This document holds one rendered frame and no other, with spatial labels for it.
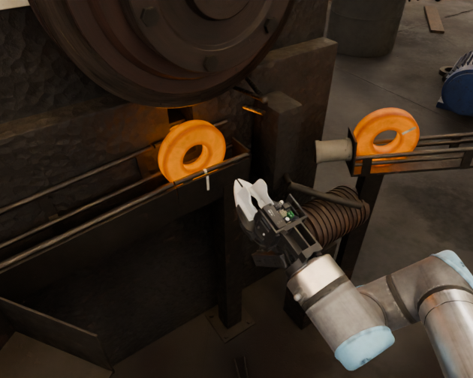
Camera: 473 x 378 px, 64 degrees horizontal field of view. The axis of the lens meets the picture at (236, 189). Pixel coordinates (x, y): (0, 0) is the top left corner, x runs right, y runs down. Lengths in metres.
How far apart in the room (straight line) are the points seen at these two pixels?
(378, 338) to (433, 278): 0.14
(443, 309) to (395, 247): 1.11
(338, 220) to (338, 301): 0.46
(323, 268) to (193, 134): 0.38
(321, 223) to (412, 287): 0.37
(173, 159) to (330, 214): 0.46
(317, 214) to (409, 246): 0.82
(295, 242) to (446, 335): 0.25
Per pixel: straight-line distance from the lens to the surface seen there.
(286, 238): 0.64
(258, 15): 0.67
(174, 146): 0.80
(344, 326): 0.62
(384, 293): 0.73
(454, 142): 1.15
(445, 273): 0.71
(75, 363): 0.74
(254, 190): 0.73
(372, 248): 1.72
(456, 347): 0.62
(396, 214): 1.91
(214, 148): 0.86
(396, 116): 0.99
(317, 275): 0.62
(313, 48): 1.06
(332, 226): 1.04
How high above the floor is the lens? 1.23
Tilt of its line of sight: 41 degrees down
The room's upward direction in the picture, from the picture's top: straight up
